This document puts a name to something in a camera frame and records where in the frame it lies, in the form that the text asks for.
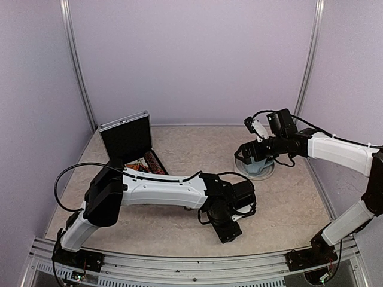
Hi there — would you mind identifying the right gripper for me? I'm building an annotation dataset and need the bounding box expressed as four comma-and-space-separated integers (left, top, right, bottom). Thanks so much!
235, 134, 287, 164

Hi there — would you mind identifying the aluminium poker case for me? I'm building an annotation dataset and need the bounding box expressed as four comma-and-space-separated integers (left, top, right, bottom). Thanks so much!
98, 111, 165, 168

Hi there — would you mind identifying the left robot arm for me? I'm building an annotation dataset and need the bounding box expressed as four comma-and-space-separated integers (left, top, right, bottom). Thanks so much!
57, 160, 257, 266

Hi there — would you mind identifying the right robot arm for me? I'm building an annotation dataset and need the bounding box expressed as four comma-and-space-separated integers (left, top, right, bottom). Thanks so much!
235, 108, 382, 265

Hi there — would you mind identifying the chip row right in case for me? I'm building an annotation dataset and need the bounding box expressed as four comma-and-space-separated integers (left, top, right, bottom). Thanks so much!
144, 151, 168, 175

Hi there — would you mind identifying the red card deck in case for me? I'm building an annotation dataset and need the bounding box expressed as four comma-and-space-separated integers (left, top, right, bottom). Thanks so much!
125, 158, 151, 173

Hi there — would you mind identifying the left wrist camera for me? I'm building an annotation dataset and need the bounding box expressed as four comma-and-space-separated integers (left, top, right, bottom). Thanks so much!
232, 205, 254, 222

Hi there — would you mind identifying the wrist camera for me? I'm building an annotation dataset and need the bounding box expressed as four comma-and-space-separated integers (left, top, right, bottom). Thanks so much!
244, 117, 269, 142
232, 205, 254, 222

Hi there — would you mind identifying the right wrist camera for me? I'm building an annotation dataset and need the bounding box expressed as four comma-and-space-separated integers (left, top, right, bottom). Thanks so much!
244, 117, 269, 142

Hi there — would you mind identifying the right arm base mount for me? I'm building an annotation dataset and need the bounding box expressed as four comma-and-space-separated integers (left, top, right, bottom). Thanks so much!
284, 247, 338, 272

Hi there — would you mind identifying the right aluminium corner post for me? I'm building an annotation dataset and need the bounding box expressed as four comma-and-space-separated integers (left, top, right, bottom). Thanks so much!
293, 0, 325, 122

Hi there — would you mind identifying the aluminium corner post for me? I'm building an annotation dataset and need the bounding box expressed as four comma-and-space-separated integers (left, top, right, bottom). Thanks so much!
60, 0, 98, 132
293, 0, 325, 122

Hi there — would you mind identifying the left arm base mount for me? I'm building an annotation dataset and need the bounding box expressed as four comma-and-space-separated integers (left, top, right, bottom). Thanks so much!
52, 248, 105, 273

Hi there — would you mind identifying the left aluminium corner post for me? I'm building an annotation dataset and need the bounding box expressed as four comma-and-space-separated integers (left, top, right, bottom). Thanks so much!
60, 0, 98, 132

